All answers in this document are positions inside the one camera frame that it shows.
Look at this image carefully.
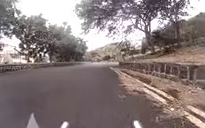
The pale concrete kerb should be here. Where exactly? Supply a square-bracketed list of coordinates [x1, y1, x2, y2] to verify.
[109, 66, 205, 128]

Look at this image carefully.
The grey asphalt road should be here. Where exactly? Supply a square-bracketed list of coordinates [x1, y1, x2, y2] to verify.
[0, 61, 178, 128]

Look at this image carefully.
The pale building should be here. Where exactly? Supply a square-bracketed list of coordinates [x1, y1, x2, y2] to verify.
[0, 43, 28, 65]

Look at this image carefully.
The distant hill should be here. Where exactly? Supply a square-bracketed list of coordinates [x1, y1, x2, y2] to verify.
[85, 41, 143, 63]

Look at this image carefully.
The dry grassy slope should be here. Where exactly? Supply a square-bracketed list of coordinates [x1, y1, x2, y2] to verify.
[133, 9, 205, 66]

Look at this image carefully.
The low stone wall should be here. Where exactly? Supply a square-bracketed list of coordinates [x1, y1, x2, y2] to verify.
[0, 61, 86, 75]
[119, 61, 205, 83]

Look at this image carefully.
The large tree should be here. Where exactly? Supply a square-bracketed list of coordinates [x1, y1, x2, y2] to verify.
[75, 0, 191, 54]

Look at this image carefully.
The robot's own part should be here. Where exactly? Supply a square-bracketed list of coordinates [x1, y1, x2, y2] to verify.
[60, 121, 70, 128]
[133, 120, 143, 128]

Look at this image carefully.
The row of trees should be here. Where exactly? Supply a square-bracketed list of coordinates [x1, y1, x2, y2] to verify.
[0, 0, 89, 64]

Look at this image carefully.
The brown dirt strip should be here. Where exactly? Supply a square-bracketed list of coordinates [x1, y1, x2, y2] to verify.
[118, 68, 205, 128]

